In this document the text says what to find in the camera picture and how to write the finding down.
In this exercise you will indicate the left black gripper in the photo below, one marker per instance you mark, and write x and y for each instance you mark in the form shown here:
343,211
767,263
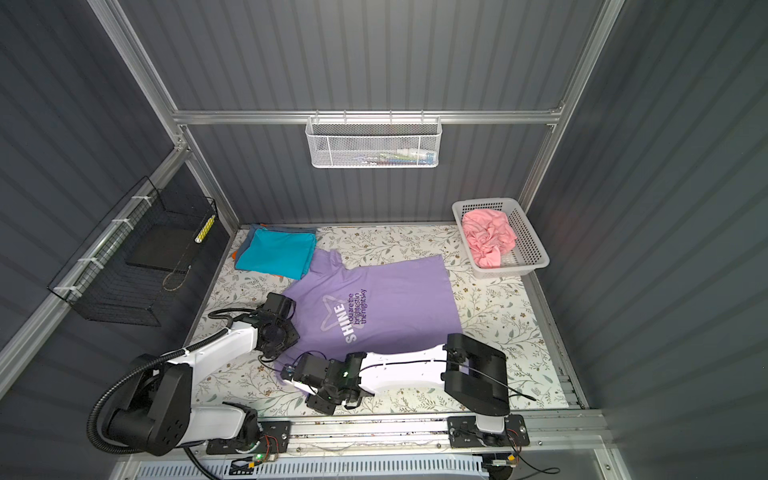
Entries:
294,335

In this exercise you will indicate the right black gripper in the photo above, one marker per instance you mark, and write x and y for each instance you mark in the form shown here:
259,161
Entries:
315,403

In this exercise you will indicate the purple printed t shirt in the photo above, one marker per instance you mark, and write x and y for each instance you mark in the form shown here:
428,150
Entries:
386,309

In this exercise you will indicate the white plastic laundry basket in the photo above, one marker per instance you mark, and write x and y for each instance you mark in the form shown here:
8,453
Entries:
529,253

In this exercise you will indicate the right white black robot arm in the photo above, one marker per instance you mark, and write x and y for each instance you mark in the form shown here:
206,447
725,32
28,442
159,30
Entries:
469,371

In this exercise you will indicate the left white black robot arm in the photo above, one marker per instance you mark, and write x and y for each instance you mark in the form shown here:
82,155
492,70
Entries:
151,410

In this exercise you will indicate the folded teal t shirt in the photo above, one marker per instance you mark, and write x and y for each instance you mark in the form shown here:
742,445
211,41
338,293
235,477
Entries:
276,252

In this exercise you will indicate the folded blue grey t shirt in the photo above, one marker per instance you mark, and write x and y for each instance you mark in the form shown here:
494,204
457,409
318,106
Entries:
255,231

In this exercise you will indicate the yellow marker pen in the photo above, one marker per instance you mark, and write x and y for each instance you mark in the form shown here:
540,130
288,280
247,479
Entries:
205,229

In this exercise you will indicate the markers in white basket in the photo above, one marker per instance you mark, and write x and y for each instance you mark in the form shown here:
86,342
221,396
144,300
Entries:
400,157

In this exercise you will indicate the pink crumpled t shirt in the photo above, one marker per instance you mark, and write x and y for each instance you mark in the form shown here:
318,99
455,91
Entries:
489,236

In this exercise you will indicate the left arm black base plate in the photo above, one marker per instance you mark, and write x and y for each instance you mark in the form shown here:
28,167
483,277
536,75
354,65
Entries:
276,435

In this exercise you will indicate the white ventilated cable duct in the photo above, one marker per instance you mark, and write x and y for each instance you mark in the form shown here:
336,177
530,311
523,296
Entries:
430,466

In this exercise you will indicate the black pad in wire basket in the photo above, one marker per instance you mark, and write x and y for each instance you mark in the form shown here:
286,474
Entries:
165,248

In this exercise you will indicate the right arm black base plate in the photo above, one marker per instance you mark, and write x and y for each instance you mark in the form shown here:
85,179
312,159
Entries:
476,431

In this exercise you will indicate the black wire wall basket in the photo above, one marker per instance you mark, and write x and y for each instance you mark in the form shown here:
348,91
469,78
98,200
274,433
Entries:
131,273

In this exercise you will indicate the white wire mesh wall basket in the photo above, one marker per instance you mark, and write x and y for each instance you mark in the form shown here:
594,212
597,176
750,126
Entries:
334,145

